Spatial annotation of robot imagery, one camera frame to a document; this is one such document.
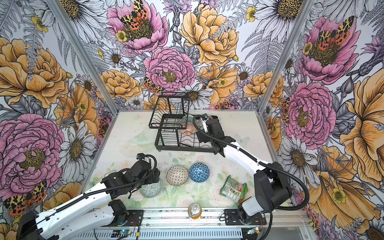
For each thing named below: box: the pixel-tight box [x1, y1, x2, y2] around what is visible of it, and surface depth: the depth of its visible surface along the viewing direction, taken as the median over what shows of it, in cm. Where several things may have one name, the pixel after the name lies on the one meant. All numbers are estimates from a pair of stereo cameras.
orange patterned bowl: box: [180, 122, 197, 136], surface depth 85 cm
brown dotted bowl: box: [166, 165, 189, 186], surface depth 88 cm
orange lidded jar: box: [187, 202, 203, 221], surface depth 69 cm
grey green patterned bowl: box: [140, 180, 163, 198], surface depth 83 cm
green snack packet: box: [220, 175, 249, 204], surface depth 81 cm
